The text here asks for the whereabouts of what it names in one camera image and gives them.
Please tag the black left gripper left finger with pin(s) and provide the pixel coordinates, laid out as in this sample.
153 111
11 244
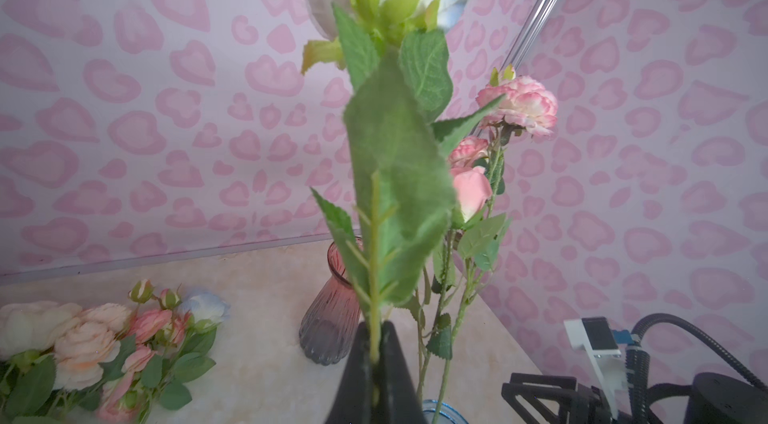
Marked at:
353 403

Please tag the purple blue glass vase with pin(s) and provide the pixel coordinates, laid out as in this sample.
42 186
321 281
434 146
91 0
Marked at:
441 414

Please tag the pink rosebud spray stem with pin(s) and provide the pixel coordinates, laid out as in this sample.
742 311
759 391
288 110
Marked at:
463 262

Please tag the pink carnation double stem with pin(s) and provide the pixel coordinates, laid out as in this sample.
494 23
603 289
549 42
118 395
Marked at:
508 106

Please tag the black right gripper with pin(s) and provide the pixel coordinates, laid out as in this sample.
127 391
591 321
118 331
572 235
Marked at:
557 400

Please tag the cream white artificial rose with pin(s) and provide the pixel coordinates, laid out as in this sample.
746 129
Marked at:
28 366

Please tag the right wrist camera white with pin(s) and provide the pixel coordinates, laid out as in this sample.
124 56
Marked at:
594 336

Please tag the peach rose stem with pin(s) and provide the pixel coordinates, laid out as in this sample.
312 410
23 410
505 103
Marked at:
87 354

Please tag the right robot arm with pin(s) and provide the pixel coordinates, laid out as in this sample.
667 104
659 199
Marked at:
712 398

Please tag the pale blue white rose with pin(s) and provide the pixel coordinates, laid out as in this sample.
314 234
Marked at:
396 56

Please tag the red glass vase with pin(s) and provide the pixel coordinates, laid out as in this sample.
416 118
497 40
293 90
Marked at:
328 328

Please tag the pink green carnation stem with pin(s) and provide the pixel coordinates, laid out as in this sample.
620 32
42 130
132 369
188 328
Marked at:
163 350

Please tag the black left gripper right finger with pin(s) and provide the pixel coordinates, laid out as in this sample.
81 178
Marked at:
398 402

